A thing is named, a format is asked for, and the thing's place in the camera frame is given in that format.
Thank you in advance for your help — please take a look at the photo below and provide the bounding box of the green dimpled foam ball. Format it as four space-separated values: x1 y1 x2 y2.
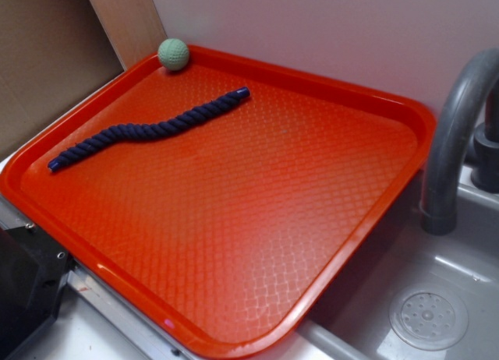
157 38 189 71

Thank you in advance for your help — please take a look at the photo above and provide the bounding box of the orange plastic tray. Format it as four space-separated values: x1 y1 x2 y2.
1 47 435 359

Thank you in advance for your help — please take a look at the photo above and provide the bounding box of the grey curved faucet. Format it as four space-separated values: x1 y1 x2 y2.
420 48 498 235

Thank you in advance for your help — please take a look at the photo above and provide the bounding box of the grey plastic sink basin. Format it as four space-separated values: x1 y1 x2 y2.
299 179 498 359

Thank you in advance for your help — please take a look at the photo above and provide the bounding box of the light wooden board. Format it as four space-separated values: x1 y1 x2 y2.
89 0 167 69

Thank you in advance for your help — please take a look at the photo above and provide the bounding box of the round sink drain strainer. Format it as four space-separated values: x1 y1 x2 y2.
388 284 469 351

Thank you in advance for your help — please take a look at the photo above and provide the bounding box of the brown cardboard panel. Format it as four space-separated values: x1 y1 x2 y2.
1 0 122 158

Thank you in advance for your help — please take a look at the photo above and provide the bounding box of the black box at lower left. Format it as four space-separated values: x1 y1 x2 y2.
1 227 70 359

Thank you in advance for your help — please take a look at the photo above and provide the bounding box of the dark blue twisted rope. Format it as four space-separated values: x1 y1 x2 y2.
47 86 250 174

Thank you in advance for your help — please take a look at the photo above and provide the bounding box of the dark grey faucet handle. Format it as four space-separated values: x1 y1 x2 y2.
471 83 498 193

